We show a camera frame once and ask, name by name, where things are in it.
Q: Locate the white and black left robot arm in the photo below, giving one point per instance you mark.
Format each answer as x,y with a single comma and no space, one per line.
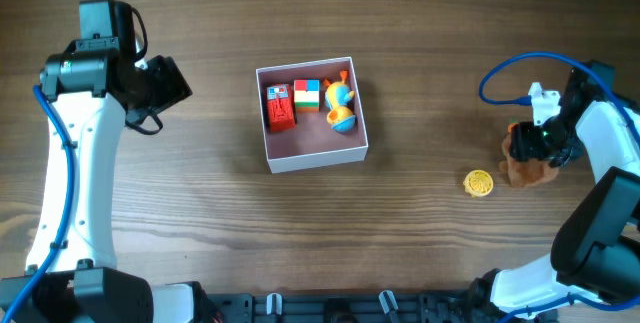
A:
102,84

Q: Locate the blue and orange toy figure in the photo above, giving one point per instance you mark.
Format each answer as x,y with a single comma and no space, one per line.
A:
338,95

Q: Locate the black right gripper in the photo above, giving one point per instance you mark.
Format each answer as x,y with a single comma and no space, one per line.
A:
523,143

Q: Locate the white box with pink interior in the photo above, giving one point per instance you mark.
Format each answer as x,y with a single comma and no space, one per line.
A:
312,142

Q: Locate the red toy robot car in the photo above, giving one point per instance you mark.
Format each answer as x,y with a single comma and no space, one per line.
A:
280,108

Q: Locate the colourful puzzle cube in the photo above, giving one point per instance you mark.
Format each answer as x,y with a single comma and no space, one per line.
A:
307,95

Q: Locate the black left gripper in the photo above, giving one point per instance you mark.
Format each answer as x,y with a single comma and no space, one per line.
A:
177,88

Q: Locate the yellow round plastic toy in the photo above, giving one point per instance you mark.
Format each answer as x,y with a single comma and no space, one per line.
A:
478,183

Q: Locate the brown plush toy with carrot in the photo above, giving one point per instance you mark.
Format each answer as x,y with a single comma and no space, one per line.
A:
524,174

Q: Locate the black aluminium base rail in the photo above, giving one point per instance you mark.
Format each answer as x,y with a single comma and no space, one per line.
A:
387,306

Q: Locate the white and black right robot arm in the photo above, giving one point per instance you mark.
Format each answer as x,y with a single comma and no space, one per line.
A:
590,261

